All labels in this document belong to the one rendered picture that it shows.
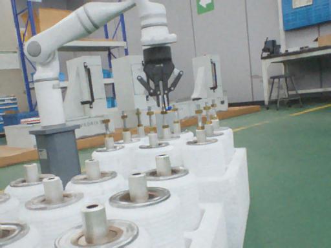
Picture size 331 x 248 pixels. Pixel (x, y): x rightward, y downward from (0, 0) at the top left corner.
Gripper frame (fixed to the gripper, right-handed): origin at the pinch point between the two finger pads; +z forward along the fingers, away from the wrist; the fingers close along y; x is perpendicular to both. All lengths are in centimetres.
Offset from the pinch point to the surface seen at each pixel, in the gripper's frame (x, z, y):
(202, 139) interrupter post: 16.5, 9.4, -6.0
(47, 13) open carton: -508, -154, 102
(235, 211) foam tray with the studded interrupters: 25.4, 24.5, -9.6
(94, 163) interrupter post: 39.9, 7.7, 17.1
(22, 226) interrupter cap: 59, 10, 24
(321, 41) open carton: -369, -50, -274
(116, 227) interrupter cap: 64, 10, 14
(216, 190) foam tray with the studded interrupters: 23.9, 19.6, -6.2
